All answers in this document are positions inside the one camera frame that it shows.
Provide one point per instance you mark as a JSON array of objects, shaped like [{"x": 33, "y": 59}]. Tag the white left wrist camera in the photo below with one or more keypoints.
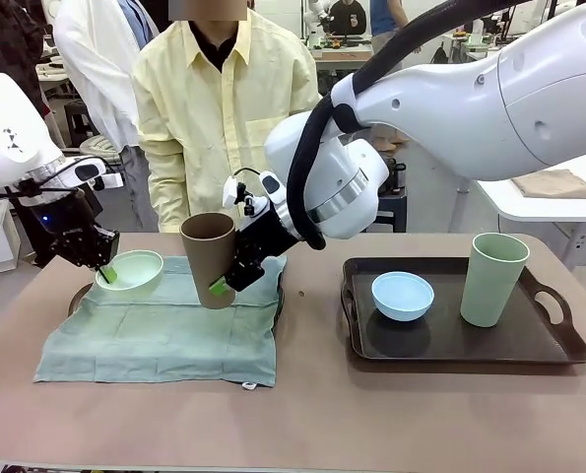
[{"x": 88, "y": 170}]

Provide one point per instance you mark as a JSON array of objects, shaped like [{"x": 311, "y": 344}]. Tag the person in white shirt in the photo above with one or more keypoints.
[{"x": 95, "y": 74}]

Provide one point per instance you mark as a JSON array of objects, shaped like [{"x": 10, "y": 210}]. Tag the person in blue shirt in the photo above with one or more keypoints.
[{"x": 383, "y": 17}]

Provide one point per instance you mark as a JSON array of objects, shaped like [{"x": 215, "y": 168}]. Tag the white side table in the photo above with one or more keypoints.
[{"x": 543, "y": 207}]

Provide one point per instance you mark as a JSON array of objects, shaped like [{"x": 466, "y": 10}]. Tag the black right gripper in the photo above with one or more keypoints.
[{"x": 258, "y": 241}]

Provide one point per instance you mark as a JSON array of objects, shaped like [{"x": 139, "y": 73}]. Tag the tall light green cup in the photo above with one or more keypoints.
[{"x": 489, "y": 290}]

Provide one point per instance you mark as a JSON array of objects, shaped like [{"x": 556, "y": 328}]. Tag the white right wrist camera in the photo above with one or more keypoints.
[{"x": 230, "y": 192}]

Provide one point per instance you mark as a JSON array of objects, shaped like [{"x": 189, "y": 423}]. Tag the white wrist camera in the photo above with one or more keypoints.
[
  {"x": 88, "y": 170},
  {"x": 230, "y": 192}
]

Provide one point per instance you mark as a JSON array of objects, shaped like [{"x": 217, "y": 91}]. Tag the light blue bowl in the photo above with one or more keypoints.
[{"x": 402, "y": 305}]

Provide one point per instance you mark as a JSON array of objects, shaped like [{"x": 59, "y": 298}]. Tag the dark brown serving tray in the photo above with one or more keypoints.
[
  {"x": 445, "y": 345},
  {"x": 78, "y": 298}
]

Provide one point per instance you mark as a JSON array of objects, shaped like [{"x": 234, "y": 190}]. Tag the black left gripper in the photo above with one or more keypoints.
[{"x": 71, "y": 226}]

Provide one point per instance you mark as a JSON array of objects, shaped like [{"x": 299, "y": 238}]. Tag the green cloth mat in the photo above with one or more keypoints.
[{"x": 164, "y": 345}]

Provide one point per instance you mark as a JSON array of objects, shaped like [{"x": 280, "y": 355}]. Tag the tall brown cup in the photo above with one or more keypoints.
[{"x": 206, "y": 261}]

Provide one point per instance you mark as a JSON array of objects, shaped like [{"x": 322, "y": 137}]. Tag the white ribbed round object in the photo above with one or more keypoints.
[{"x": 98, "y": 147}]

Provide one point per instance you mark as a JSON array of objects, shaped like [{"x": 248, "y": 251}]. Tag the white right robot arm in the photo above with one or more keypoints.
[{"x": 470, "y": 108}]

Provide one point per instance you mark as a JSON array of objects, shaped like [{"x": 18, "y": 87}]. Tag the person in dark patterned top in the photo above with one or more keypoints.
[{"x": 7, "y": 34}]

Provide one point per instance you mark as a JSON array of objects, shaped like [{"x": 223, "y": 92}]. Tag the beige cloth mat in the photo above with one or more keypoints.
[{"x": 558, "y": 183}]

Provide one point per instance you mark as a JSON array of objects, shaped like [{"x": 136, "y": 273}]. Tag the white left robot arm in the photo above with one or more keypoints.
[{"x": 2, "y": 123}]

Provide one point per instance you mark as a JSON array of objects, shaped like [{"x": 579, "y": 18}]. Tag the light green bowl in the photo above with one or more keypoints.
[{"x": 137, "y": 273}]

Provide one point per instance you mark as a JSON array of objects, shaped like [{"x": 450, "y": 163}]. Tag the person in yellow shirt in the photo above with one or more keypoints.
[{"x": 214, "y": 123}]

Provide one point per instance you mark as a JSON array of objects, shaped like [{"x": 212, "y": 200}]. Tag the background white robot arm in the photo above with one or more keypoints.
[{"x": 318, "y": 15}]

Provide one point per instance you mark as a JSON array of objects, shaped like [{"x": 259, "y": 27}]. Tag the person's right forearm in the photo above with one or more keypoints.
[{"x": 167, "y": 192}]

